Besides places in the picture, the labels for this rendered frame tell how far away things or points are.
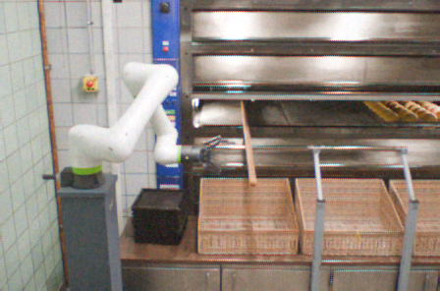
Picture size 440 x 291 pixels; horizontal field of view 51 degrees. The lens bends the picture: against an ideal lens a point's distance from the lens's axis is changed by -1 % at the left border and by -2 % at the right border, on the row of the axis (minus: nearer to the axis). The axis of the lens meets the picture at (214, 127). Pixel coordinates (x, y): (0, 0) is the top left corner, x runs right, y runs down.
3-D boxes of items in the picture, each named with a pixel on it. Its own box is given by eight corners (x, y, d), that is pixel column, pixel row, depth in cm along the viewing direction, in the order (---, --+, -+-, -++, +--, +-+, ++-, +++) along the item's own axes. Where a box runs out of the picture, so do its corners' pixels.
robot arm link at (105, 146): (114, 150, 175) (178, 59, 205) (81, 144, 182) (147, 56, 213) (127, 172, 184) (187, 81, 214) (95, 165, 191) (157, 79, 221)
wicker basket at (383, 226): (292, 216, 306) (294, 177, 298) (378, 218, 304) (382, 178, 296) (302, 256, 259) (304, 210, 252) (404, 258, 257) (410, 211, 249)
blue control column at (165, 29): (186, 186, 508) (182, -24, 451) (200, 186, 508) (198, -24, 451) (161, 293, 322) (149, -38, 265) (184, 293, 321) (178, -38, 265)
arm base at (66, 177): (38, 189, 192) (36, 175, 190) (51, 175, 206) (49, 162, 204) (101, 190, 191) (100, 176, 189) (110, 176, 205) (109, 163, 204)
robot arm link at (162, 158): (153, 169, 239) (150, 155, 231) (156, 149, 247) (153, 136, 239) (181, 170, 239) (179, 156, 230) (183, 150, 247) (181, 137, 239)
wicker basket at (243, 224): (199, 216, 307) (199, 176, 300) (287, 216, 306) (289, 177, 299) (196, 256, 260) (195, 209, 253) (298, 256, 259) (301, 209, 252)
